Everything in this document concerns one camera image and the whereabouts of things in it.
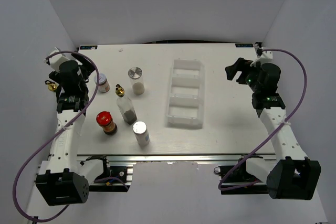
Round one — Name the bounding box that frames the small jar white lid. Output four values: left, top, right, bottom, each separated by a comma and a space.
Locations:
94, 73, 110, 93

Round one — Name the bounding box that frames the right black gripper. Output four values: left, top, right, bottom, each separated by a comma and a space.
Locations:
224, 58, 262, 93

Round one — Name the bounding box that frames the glass pourer bottle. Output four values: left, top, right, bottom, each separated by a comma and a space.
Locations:
45, 80, 57, 92

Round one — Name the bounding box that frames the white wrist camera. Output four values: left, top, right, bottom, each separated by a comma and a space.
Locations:
250, 47, 273, 67
44, 53, 75, 72

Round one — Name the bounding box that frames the tall jar silver lid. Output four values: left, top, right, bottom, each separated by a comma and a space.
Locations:
128, 67, 145, 95

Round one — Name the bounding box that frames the glass bottle dark sauce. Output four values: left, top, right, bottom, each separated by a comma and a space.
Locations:
115, 84, 137, 125

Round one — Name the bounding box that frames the left xdof logo sticker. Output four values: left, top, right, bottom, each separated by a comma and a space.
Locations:
79, 45, 98, 50

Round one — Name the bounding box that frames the red lid sauce jar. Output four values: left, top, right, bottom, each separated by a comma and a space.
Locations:
96, 111, 118, 135

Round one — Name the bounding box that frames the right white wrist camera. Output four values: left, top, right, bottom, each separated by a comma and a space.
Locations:
250, 47, 273, 67

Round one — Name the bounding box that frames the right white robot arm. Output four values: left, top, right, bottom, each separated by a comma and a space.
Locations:
221, 58, 321, 200

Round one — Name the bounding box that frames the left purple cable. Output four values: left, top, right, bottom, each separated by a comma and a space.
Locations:
12, 50, 100, 222

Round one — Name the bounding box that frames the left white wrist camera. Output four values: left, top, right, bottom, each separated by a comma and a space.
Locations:
44, 53, 75, 72

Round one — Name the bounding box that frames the xdof logo sticker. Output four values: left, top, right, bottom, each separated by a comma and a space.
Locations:
79, 45, 98, 50
235, 43, 254, 48

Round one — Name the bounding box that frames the right xdof logo sticker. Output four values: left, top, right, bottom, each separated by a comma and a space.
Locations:
235, 43, 254, 48

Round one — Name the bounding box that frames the white plastic organizer tray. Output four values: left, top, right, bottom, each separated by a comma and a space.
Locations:
165, 59, 205, 129

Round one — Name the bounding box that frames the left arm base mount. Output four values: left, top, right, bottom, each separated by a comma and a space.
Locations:
77, 155, 130, 193

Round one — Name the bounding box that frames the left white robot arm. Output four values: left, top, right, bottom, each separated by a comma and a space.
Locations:
36, 60, 89, 206

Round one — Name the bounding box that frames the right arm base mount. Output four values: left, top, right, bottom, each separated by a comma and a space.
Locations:
213, 163, 268, 195

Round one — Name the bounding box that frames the white shaker blue label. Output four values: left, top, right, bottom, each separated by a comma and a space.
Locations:
133, 121, 150, 147

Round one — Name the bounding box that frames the aluminium table frame rail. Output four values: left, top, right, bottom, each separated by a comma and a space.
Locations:
76, 153, 279, 164

